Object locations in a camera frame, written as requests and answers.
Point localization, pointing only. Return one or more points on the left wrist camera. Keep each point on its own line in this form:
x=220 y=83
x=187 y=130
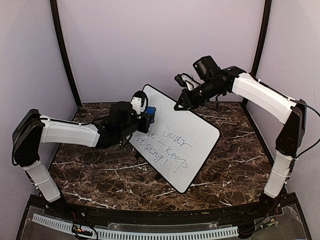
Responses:
x=140 y=102

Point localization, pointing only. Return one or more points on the white slotted cable duct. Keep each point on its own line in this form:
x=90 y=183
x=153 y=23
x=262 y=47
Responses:
x=134 y=232

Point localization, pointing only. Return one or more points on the black curved front rail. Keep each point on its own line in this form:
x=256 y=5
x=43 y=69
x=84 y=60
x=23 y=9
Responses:
x=234 y=215

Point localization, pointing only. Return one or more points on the left black frame post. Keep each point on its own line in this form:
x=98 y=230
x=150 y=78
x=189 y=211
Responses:
x=63 y=51

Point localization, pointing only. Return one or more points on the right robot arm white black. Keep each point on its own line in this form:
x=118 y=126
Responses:
x=289 y=112

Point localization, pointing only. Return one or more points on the white whiteboard black frame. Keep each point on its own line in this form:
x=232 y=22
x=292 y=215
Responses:
x=178 y=142

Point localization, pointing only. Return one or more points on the black frame post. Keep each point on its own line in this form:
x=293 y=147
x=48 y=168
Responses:
x=262 y=36
x=63 y=51

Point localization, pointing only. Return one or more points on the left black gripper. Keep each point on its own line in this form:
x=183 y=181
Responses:
x=146 y=124

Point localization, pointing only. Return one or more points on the blue whiteboard eraser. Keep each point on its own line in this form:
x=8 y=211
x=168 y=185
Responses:
x=151 y=111

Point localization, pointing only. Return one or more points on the right black frame post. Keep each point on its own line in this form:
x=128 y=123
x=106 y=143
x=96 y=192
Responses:
x=262 y=36

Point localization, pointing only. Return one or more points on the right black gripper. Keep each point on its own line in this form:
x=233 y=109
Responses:
x=185 y=98

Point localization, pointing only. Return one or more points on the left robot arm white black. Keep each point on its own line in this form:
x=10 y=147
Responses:
x=123 y=120

